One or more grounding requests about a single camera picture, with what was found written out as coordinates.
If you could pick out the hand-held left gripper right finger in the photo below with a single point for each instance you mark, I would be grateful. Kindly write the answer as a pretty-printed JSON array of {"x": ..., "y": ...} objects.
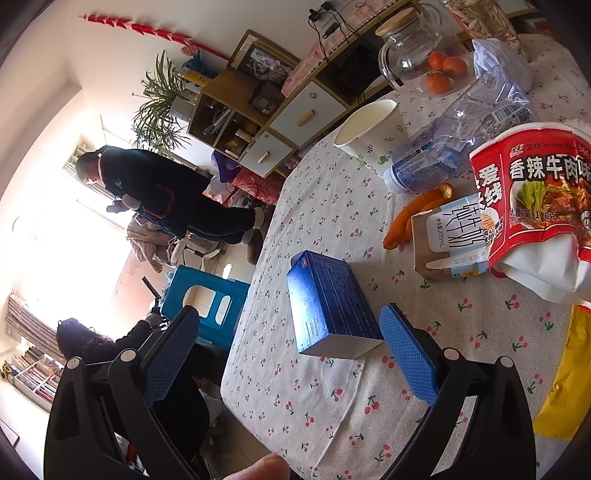
[{"x": 408, "y": 355}]

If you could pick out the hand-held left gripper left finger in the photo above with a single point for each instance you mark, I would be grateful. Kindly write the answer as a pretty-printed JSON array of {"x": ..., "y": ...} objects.
[{"x": 171, "y": 355}]

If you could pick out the blue cardboard box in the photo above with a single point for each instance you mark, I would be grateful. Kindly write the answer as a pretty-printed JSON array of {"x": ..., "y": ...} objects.
[{"x": 323, "y": 300}]

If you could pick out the brown and white milk carton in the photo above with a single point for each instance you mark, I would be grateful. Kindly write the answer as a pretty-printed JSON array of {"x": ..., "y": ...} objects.
[{"x": 443, "y": 240}]

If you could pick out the person's left hand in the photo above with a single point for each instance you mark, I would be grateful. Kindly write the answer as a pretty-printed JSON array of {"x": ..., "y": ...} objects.
[{"x": 258, "y": 468}]

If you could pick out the blue plastic stool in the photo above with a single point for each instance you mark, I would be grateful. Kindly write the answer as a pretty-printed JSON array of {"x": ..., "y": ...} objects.
[{"x": 184, "y": 277}]

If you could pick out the beige fleece blanket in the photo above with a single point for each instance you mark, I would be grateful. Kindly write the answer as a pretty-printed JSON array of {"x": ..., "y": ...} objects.
[{"x": 143, "y": 240}]

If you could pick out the large orange peel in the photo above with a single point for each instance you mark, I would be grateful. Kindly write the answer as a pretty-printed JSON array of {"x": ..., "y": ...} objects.
[{"x": 406, "y": 217}]

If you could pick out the yellow snack packet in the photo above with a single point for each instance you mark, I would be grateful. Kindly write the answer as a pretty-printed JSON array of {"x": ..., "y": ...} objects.
[{"x": 572, "y": 378}]

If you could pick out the small orange peel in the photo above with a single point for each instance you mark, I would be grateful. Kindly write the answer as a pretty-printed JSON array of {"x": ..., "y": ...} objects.
[{"x": 446, "y": 190}]

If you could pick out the cherry print tablecloth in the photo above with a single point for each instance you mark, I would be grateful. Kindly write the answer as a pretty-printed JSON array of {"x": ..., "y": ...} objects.
[{"x": 323, "y": 207}]

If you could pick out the red patterned bag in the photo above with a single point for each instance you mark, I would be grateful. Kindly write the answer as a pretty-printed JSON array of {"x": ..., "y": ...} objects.
[{"x": 258, "y": 184}]

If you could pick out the crushed clear plastic bottle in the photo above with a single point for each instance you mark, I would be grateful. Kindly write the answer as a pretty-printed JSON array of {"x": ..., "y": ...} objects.
[{"x": 429, "y": 157}]

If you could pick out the red instant noodle cup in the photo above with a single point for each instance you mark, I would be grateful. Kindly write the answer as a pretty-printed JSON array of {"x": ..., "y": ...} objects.
[{"x": 531, "y": 194}]

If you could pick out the white cabinet drawer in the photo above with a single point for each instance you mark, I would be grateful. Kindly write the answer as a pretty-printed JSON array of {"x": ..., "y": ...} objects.
[
  {"x": 265, "y": 154},
  {"x": 300, "y": 110}
]

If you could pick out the white paper cup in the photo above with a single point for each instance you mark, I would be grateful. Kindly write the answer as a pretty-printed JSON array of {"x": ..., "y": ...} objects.
[{"x": 374, "y": 134}]

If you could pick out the green potted plant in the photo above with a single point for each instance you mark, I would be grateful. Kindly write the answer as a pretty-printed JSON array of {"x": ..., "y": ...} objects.
[{"x": 159, "y": 101}]

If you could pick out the wooden cabinet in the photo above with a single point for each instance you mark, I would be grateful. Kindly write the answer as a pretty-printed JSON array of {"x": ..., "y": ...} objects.
[{"x": 217, "y": 87}]

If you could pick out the orange tangerine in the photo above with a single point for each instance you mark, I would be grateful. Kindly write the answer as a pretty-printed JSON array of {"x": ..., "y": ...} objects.
[
  {"x": 437, "y": 60},
  {"x": 436, "y": 83},
  {"x": 456, "y": 67}
]

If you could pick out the glass jar with oranges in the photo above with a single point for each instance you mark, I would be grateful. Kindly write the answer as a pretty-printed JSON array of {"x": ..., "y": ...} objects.
[{"x": 406, "y": 50}]

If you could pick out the pink floral cabinet runner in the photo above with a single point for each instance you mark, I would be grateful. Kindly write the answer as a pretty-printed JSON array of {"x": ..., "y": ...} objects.
[{"x": 304, "y": 64}]

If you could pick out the crumpled clear plastic bag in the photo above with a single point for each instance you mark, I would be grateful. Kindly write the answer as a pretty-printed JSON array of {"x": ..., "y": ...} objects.
[{"x": 501, "y": 60}]

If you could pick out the framed picture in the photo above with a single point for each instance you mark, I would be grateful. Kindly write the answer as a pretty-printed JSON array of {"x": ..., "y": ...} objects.
[{"x": 263, "y": 60}]

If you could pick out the glass jar of beige snacks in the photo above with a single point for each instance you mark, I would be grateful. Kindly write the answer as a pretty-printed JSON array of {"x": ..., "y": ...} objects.
[{"x": 485, "y": 18}]

